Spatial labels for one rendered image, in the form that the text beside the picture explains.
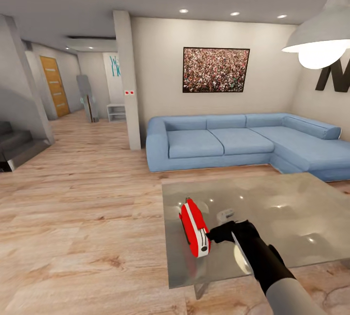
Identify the door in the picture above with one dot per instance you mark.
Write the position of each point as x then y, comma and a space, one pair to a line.
56, 88

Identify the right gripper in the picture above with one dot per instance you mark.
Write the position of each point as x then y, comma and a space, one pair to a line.
218, 234

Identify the standing mirror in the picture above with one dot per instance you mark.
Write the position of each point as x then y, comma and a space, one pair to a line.
87, 98

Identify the sofa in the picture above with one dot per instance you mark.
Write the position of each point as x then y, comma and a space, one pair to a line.
287, 142

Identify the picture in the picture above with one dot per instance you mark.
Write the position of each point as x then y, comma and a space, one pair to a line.
214, 69

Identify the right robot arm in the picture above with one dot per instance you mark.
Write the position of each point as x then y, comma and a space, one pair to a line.
284, 293

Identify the radio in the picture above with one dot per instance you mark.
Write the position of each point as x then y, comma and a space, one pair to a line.
195, 229

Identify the coffee table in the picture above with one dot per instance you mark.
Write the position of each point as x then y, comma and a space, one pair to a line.
305, 219

